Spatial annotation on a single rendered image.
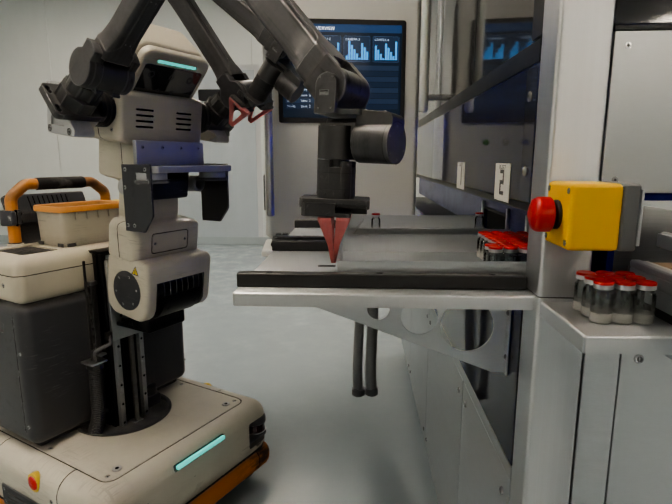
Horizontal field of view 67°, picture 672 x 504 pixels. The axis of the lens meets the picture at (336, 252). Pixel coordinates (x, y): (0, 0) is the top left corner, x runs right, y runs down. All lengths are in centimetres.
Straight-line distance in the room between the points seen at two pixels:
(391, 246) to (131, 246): 68
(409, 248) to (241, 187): 546
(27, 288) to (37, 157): 593
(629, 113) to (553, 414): 39
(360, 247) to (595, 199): 49
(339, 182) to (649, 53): 41
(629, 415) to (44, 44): 714
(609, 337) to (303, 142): 124
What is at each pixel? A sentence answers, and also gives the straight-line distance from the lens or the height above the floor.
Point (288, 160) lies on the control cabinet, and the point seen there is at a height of 105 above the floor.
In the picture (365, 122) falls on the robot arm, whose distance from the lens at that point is 71.
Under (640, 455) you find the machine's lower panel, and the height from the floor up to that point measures 66.
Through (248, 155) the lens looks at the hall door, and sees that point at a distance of 634.
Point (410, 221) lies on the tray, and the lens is 131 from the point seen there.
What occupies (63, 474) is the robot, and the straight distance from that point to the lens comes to 155.
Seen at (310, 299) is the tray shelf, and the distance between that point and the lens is 68.
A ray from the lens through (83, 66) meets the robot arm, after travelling 118.
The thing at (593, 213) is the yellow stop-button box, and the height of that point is 100.
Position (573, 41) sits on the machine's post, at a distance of 69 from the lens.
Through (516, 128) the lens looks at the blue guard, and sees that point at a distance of 81.
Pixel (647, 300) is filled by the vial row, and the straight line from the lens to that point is 63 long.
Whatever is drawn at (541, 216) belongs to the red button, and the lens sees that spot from 60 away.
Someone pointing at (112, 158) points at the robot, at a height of 106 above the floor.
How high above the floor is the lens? 106
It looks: 10 degrees down
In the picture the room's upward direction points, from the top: straight up
